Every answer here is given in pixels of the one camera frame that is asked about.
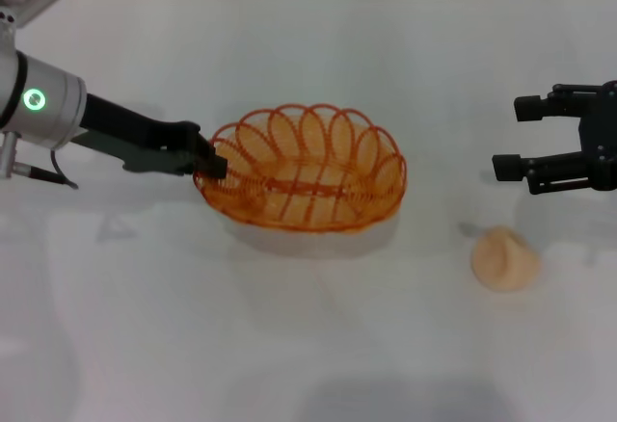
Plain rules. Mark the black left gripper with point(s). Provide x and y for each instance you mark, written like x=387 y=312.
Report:
x=120 y=128

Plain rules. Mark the pale peach bread bun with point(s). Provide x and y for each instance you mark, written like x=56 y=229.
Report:
x=501 y=260

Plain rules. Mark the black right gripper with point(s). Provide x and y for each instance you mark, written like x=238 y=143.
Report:
x=602 y=142

